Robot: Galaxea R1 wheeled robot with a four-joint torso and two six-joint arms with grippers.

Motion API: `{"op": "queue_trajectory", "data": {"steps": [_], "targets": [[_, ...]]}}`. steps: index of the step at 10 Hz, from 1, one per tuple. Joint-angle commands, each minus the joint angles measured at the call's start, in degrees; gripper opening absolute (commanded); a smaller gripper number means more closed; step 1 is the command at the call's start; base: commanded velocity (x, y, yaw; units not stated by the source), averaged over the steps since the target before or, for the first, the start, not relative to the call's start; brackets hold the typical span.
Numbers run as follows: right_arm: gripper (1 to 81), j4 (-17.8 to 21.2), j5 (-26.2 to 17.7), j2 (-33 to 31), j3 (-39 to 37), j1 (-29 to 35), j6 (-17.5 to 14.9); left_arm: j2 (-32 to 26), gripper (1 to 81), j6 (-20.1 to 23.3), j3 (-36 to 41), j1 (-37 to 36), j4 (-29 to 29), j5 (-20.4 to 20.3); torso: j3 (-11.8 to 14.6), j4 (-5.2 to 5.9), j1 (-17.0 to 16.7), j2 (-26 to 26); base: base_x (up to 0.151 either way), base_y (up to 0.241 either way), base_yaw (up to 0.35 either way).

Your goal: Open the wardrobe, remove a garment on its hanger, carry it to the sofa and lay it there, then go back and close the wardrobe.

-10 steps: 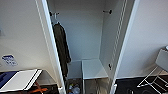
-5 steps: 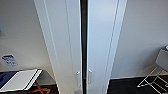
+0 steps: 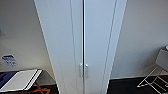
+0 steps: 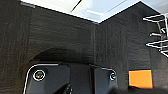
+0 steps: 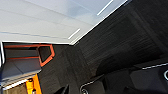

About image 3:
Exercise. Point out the white wardrobe door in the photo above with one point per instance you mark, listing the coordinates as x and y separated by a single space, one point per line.
63 33
98 33

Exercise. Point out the wall socket with blue label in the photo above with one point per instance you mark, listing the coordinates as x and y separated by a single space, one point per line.
9 60

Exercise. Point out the white bin lid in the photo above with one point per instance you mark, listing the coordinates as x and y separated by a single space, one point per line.
21 80

